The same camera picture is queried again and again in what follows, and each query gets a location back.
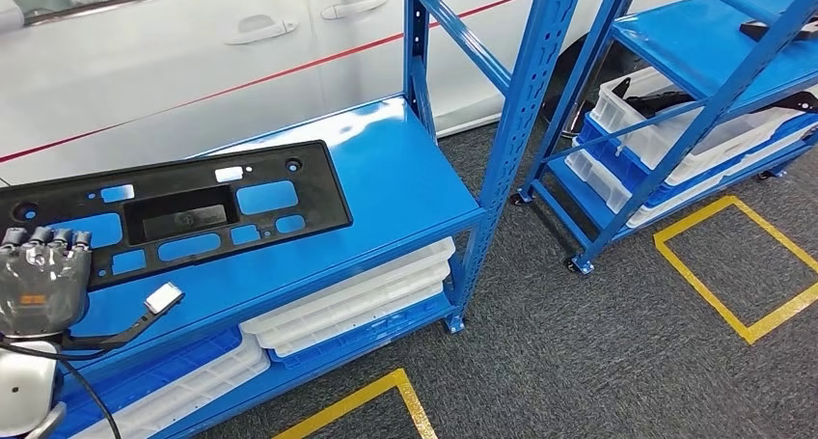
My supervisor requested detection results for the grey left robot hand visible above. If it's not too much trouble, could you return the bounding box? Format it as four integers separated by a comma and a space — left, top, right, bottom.
0, 226, 94, 339

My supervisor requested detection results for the black plastic frame part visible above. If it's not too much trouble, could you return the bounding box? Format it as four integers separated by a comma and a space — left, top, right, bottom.
0, 140, 354, 291

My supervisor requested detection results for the blue metal shelf rack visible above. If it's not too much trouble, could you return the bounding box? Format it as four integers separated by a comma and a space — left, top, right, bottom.
0, 0, 587, 439

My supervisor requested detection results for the blue wheeled shelf rack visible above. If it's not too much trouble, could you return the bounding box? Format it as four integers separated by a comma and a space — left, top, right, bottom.
508, 0, 818, 276

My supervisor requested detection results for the white plastic bin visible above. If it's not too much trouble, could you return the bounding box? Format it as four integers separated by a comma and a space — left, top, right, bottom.
563, 128, 818, 231
271, 281, 446, 359
239, 236, 457, 337
69, 337, 272, 439
255, 260, 451, 349
588, 66, 818, 188

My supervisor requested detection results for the white car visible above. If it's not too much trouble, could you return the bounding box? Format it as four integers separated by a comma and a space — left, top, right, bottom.
0, 0, 723, 188

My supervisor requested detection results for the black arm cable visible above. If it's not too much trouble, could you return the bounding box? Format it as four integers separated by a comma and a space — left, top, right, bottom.
0, 340, 123, 439

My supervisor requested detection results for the white car door handle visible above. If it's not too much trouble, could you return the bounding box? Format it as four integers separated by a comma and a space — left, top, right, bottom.
320, 0, 389, 21
225, 14, 299, 46

